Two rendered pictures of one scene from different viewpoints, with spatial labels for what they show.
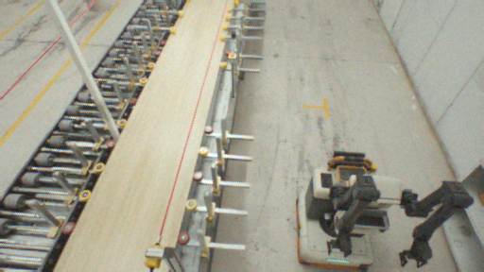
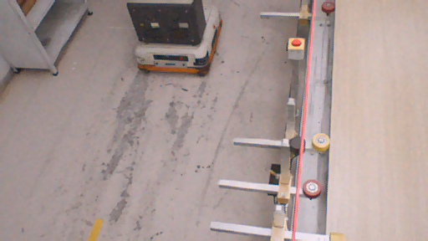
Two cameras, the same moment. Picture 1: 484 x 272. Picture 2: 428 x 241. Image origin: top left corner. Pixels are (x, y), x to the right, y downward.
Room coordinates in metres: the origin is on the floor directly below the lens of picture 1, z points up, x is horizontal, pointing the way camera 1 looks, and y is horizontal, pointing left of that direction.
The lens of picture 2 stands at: (3.89, 0.10, 2.53)
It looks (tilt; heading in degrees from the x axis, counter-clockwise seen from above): 51 degrees down; 196
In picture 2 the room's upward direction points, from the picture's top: 12 degrees counter-clockwise
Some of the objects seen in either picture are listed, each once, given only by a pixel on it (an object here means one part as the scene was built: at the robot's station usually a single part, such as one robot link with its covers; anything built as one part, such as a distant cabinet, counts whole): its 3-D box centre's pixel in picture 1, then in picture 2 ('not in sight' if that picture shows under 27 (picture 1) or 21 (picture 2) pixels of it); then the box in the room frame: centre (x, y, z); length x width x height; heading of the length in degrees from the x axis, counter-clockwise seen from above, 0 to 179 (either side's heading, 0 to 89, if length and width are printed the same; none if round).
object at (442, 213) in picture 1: (438, 218); not in sight; (0.68, -1.03, 1.41); 0.11 x 0.06 x 0.43; 86
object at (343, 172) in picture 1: (351, 178); not in sight; (1.27, -0.86, 0.87); 0.23 x 0.15 x 0.11; 86
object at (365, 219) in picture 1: (365, 218); not in sight; (0.86, -0.83, 0.99); 0.28 x 0.16 x 0.22; 86
